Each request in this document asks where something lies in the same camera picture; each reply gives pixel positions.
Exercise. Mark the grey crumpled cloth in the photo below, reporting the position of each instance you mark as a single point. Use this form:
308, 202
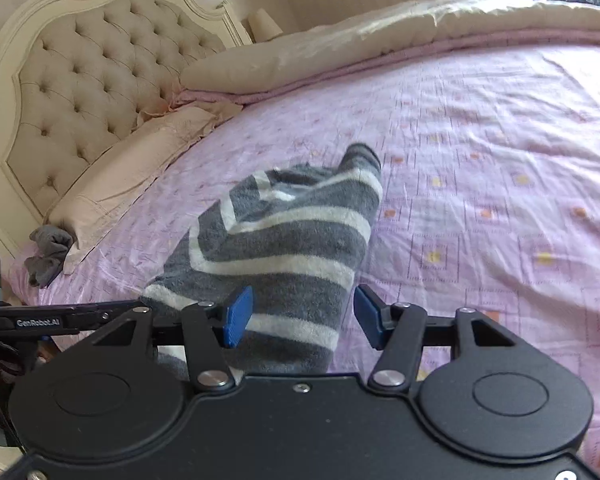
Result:
47, 255

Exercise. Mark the cream lamp shade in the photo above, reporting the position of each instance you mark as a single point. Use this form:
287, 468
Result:
264, 24

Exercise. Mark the cream tufted headboard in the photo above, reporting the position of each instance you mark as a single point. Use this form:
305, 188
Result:
90, 75

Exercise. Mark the beige duvet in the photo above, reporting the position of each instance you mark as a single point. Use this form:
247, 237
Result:
380, 40

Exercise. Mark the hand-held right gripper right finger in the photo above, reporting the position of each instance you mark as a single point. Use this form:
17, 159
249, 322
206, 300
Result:
369, 317

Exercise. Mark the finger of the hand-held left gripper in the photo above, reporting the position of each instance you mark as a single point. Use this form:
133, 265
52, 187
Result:
112, 312

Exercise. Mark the grey white striped sweater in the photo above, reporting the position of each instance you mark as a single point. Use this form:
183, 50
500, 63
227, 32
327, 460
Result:
290, 245

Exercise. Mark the beige pillow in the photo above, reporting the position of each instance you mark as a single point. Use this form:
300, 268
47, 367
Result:
135, 165

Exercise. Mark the pink patterned bed sheet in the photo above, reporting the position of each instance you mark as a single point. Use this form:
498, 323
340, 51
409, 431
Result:
480, 170

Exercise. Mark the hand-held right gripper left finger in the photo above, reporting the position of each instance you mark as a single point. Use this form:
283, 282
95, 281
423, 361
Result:
237, 317

